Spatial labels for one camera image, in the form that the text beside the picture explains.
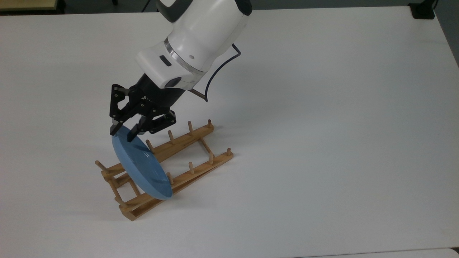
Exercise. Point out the blue round plate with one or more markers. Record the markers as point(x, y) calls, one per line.
point(140, 165)

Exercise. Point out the wooden plate rack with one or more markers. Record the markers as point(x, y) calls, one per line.
point(186, 172)

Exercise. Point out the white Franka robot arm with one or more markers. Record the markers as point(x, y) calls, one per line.
point(204, 39)

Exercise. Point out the wooden desk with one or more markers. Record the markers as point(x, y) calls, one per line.
point(27, 4)

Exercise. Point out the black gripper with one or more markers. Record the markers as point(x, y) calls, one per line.
point(157, 95)

